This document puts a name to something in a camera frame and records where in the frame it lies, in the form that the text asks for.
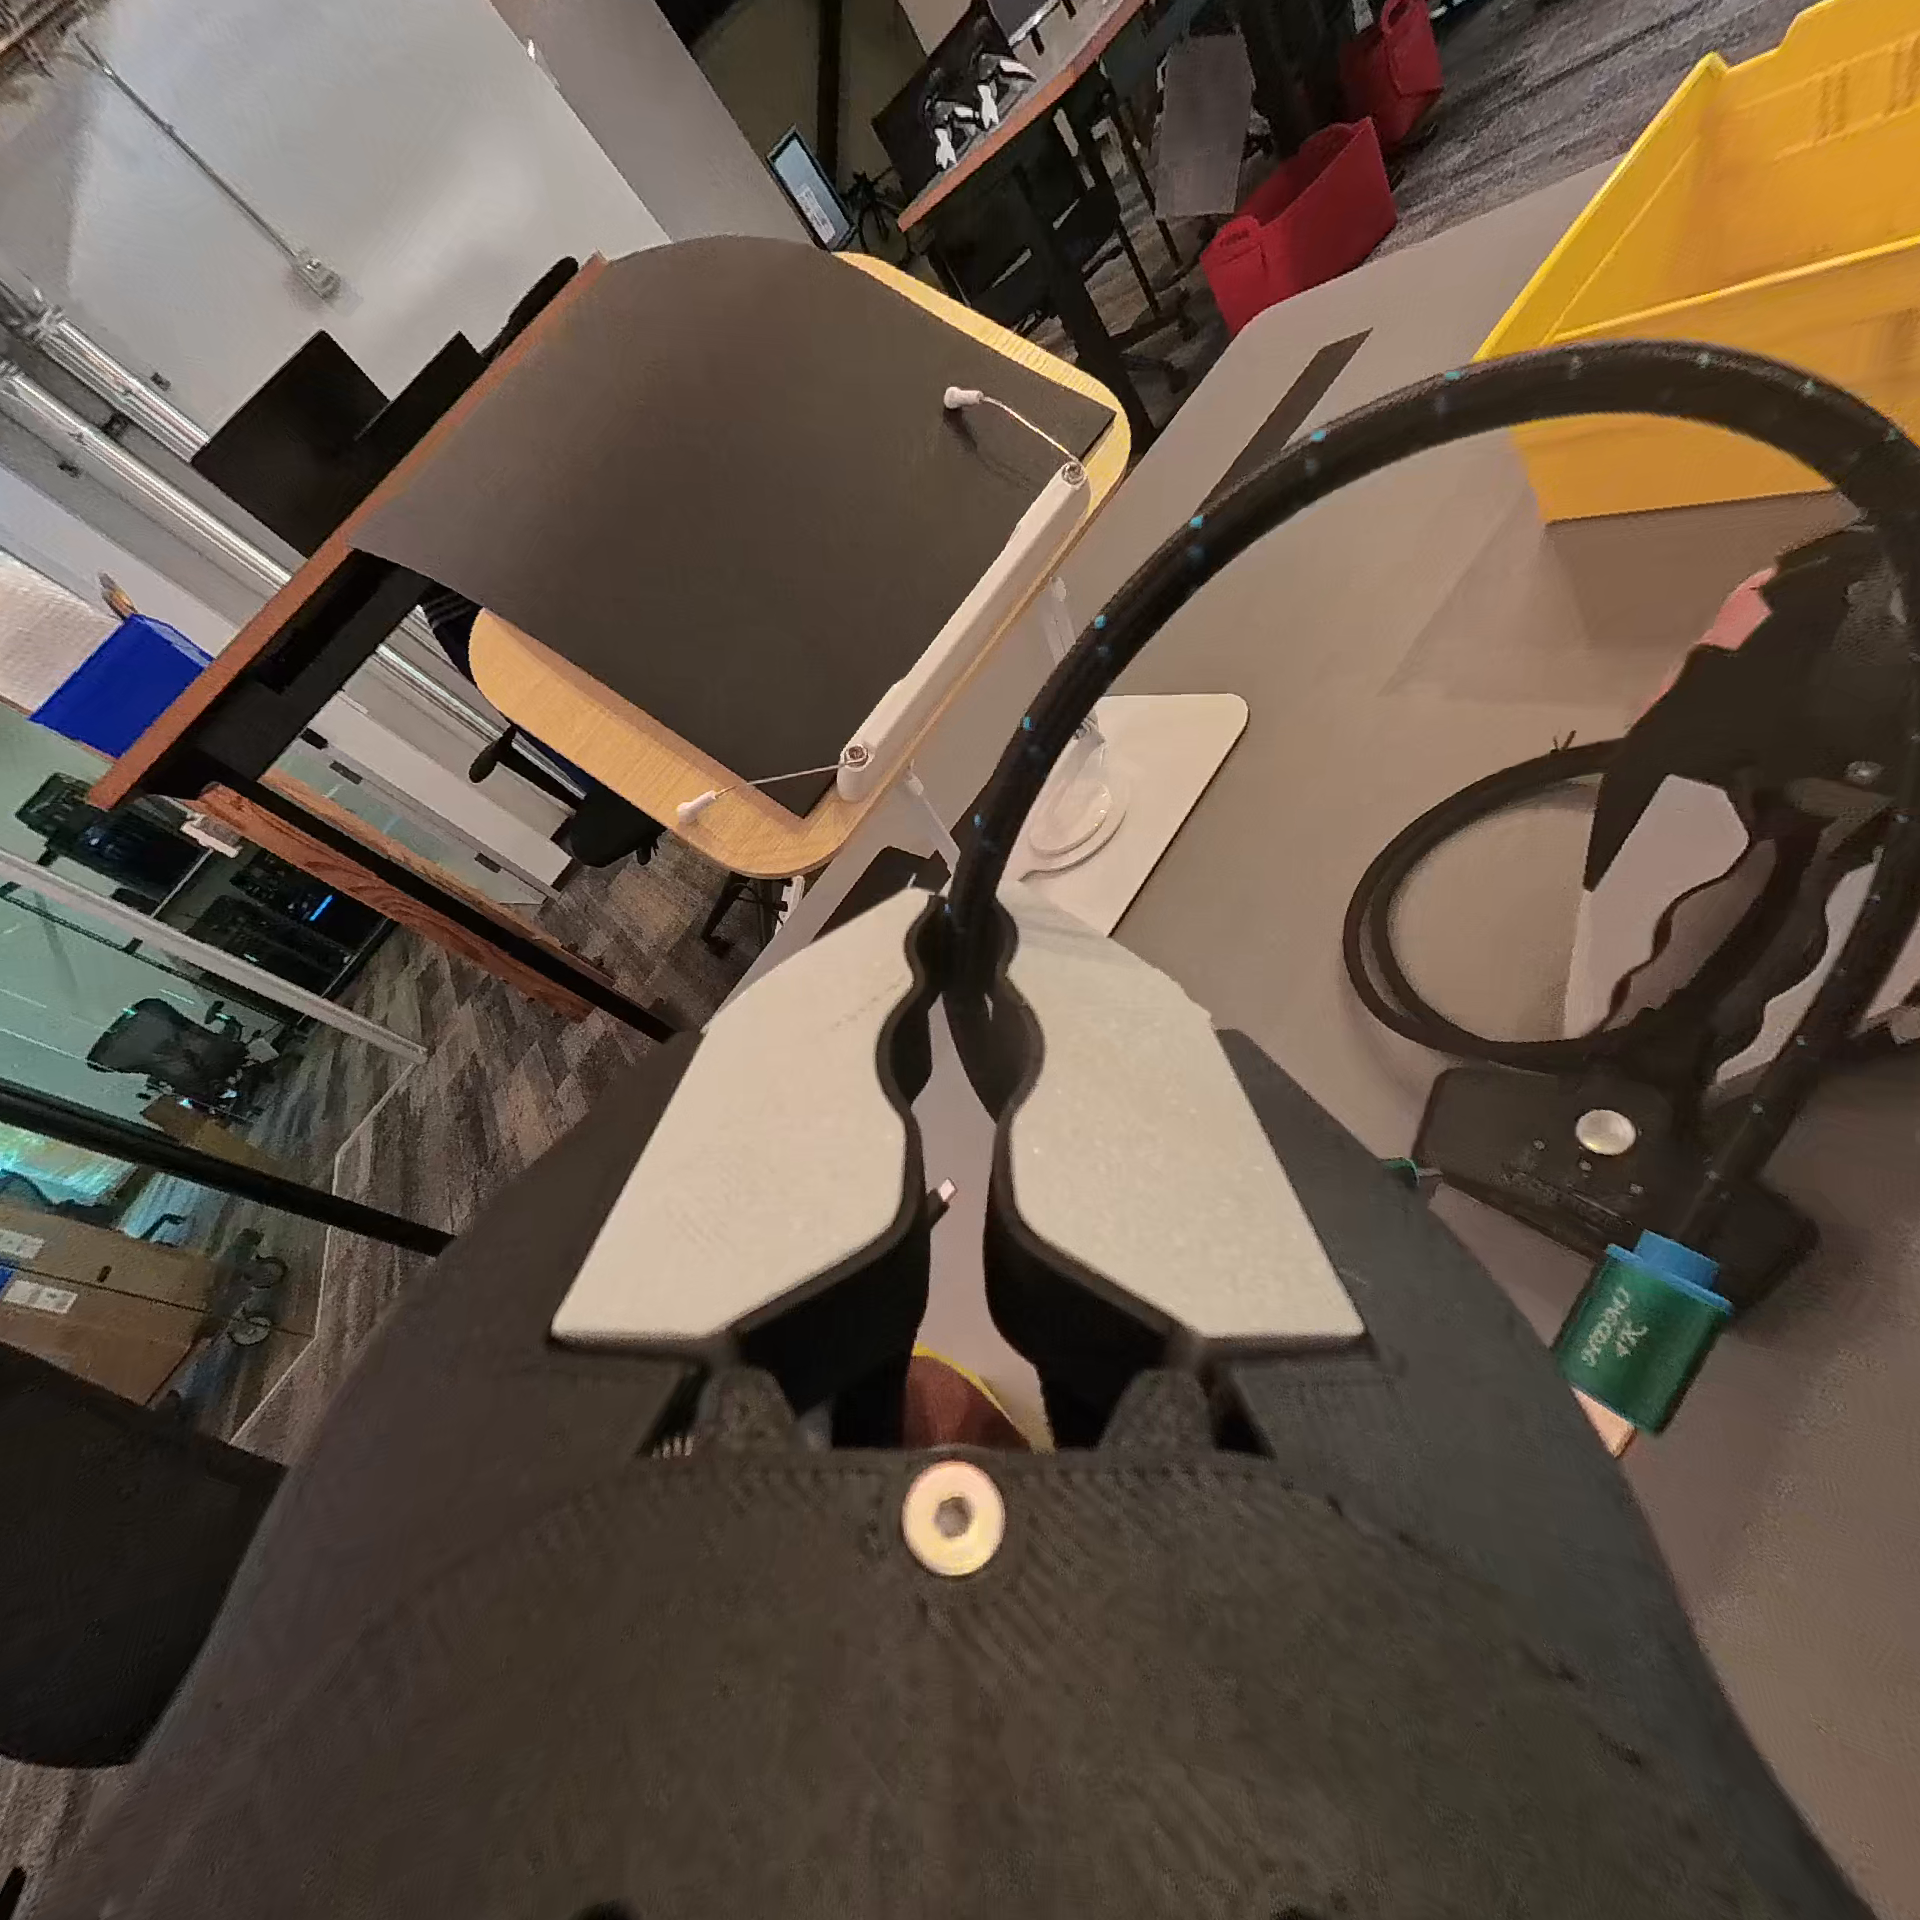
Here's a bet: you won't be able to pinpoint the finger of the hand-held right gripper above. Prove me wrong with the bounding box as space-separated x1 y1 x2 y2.
1711 816 1920 1088
1560 757 1824 1075

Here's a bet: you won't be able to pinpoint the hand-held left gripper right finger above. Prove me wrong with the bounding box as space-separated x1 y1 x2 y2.
984 884 1369 1448

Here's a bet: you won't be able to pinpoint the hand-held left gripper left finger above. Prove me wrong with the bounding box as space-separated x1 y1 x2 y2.
549 884 944 1448

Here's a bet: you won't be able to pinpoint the black switch cable with plug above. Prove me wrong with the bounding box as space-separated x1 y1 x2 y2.
1341 736 1667 1078

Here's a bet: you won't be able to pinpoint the dark grey hdmi switch box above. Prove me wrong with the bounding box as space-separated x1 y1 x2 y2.
1411 1064 1819 1309

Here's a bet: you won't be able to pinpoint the yellow plastic bin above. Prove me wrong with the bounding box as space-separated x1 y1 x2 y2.
1476 0 1920 524

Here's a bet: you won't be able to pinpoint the braided hdmi cable teal plugs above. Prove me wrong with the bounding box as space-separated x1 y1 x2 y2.
944 343 1920 1439

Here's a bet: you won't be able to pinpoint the black mesh chair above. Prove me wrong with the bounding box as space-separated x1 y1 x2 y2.
83 996 291 1125

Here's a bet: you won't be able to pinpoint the tall cardboard boxes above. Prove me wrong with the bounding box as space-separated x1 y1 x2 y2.
0 1183 226 1404

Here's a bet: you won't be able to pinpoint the wooden board with dark panel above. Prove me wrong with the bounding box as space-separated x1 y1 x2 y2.
353 237 1130 879

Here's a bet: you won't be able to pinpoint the brown wooden desk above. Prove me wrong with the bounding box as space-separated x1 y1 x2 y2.
88 532 681 1040

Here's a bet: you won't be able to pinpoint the red storage bin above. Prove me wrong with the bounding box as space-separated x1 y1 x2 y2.
1339 0 1447 152

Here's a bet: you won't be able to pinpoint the blue plastic crate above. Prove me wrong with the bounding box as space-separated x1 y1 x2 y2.
31 614 215 758

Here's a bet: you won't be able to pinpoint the grey hanging sheet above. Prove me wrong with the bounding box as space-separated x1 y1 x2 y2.
1155 32 1260 219

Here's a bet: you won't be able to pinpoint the black monitor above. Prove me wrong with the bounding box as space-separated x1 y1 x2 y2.
193 330 485 518

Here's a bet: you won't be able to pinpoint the long wooden desk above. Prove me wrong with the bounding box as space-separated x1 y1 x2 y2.
896 0 1162 239

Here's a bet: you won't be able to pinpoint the dark picture with white figures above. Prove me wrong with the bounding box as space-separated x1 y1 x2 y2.
873 45 1041 170

